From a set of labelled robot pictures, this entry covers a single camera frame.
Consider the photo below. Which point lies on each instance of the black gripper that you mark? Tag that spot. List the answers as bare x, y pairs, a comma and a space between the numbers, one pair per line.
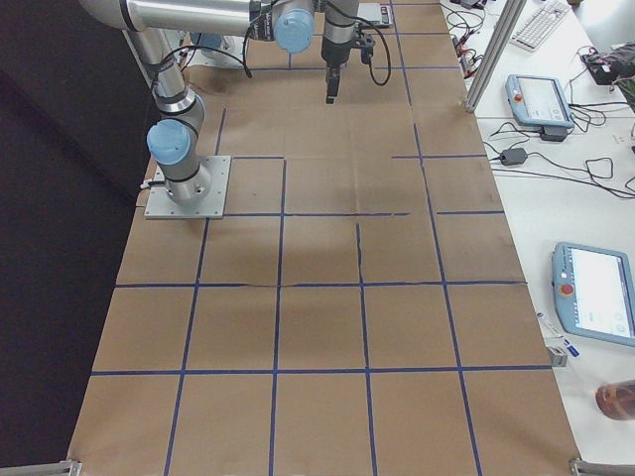
332, 56

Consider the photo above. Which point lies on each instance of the silver digital kitchen scale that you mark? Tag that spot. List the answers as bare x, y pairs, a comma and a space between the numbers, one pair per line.
377, 14

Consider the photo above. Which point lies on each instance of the black power adapter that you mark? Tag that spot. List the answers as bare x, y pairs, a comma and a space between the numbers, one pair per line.
513, 157

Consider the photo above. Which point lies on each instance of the far teach pendant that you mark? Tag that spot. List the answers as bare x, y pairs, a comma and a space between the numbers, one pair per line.
538, 101

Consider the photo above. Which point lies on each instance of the teach pendant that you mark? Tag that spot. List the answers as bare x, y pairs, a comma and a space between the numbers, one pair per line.
538, 101
594, 292

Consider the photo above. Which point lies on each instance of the white keyboard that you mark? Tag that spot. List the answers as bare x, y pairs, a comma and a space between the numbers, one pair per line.
540, 25

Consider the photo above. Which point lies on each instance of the black curtain panel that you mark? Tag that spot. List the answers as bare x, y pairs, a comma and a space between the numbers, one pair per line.
74, 112

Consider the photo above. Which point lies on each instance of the near teach pendant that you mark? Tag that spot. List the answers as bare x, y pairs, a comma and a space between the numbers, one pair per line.
594, 292

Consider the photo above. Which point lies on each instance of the brown glass bottle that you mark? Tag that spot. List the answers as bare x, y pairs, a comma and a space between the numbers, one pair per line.
616, 400

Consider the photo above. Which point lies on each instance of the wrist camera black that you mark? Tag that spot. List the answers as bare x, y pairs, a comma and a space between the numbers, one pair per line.
365, 44

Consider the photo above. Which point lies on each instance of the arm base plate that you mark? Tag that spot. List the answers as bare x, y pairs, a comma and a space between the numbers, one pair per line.
218, 57
203, 196

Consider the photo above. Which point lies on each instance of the aluminium frame post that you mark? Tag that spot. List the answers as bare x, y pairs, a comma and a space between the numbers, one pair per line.
501, 34

